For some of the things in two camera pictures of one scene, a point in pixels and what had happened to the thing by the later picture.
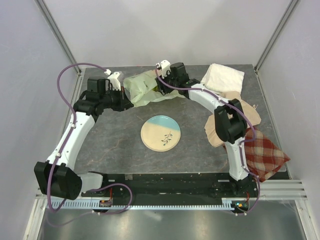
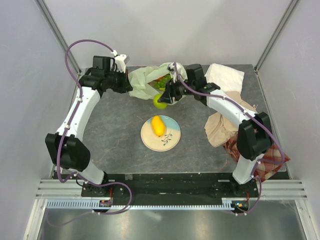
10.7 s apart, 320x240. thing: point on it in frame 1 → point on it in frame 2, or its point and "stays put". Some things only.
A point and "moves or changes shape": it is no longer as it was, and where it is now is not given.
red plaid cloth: (262, 156) stays put
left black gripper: (124, 103) → (126, 85)
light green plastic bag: (142, 87) moves or changes shape
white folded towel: (220, 79) stays put
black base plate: (214, 185) stays put
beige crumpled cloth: (252, 115) stays put
